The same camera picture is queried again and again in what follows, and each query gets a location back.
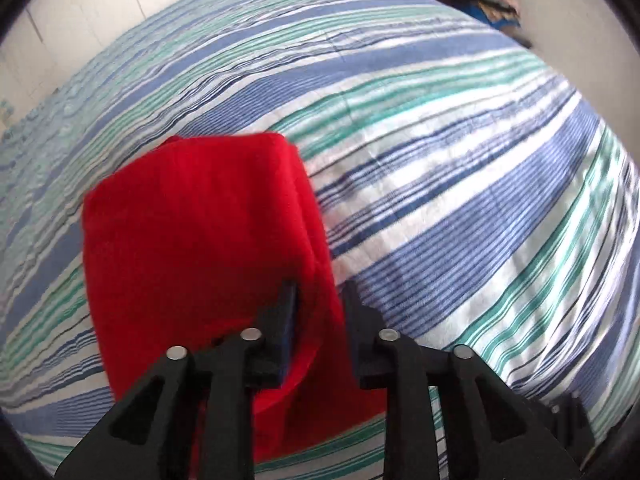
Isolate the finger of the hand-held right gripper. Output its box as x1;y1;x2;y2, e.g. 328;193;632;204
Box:
545;391;596;466

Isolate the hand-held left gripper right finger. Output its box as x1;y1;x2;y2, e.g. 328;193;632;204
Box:
342;280;583;480

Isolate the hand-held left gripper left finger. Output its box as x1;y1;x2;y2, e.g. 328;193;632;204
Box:
54;280;301;480

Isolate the red sweater with white print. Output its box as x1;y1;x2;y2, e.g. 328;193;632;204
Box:
81;131;391;463

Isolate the pile of folded clothes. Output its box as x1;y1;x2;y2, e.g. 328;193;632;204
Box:
457;0;522;41

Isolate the blue green striped bed sheet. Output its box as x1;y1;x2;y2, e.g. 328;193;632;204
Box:
0;0;640;480

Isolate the white wardrobe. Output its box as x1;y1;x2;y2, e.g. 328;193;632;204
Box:
27;0;301;91

